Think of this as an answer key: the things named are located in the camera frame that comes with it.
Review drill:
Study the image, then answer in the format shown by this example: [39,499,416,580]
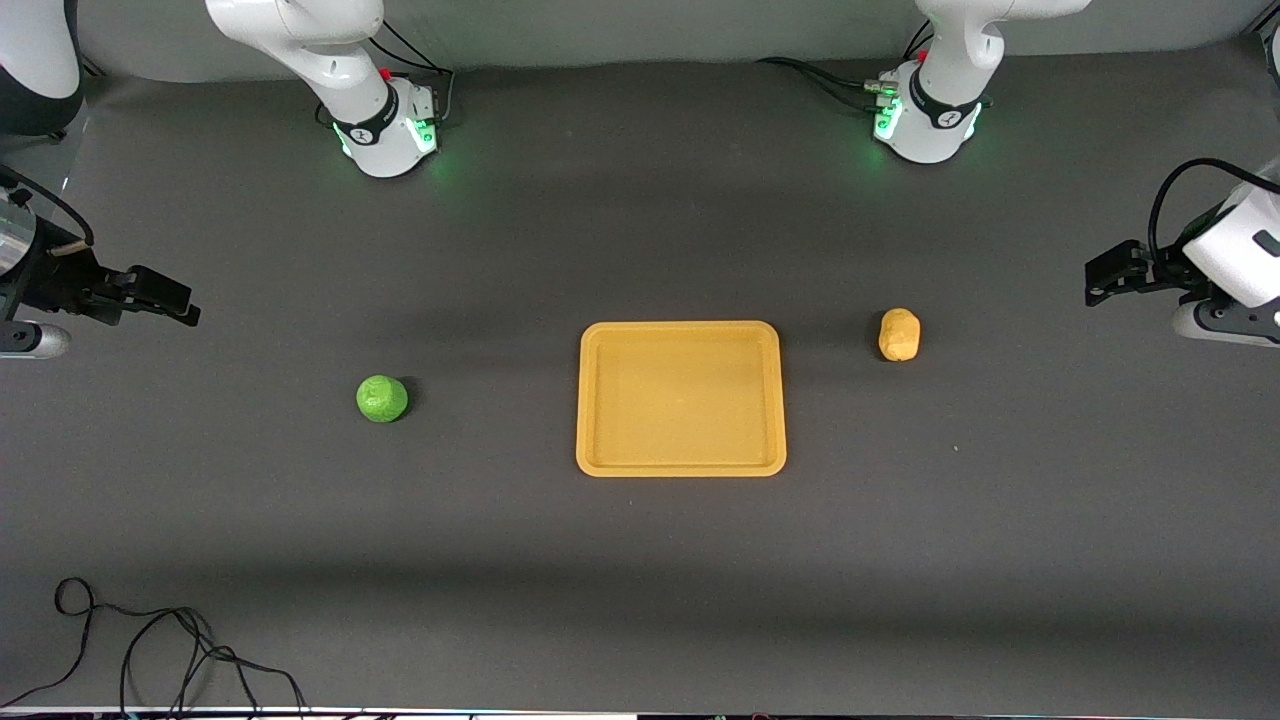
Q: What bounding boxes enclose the black right arm base cables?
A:
[315,18,457,129]

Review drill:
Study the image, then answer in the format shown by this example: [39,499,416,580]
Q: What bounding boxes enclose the black left arm base cables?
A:
[757,20,933,113]

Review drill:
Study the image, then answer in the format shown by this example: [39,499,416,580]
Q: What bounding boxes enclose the black arm base cables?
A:
[315,18,457,129]
[757,20,933,113]

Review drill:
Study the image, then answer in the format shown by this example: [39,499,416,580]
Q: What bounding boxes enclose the loose thin black cable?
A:
[0,577,311,720]

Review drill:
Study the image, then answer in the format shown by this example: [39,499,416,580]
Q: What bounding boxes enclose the yellow potato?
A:
[878,308,921,362]

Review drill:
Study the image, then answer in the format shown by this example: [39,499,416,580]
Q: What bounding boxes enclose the yellow plastic tray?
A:
[576,320,788,478]

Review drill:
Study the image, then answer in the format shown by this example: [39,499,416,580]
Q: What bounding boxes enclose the green apple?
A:
[356,375,409,424]

